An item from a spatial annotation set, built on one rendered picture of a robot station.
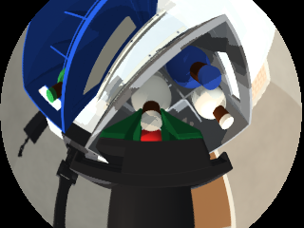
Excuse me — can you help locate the blue bottle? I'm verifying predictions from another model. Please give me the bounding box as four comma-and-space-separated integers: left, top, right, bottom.
163, 46, 221, 90

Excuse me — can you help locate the dark blue crate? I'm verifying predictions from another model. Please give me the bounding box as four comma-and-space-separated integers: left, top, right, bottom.
22, 0, 158, 133

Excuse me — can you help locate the cream bottle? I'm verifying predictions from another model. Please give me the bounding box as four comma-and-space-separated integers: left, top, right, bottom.
188, 86, 234, 129

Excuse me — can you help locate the white bottle with grey label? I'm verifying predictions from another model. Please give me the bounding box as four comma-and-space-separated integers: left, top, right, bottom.
131, 71, 172, 131

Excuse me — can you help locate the green bottle with pale green label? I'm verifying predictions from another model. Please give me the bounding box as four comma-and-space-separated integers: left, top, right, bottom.
46, 68, 66, 103

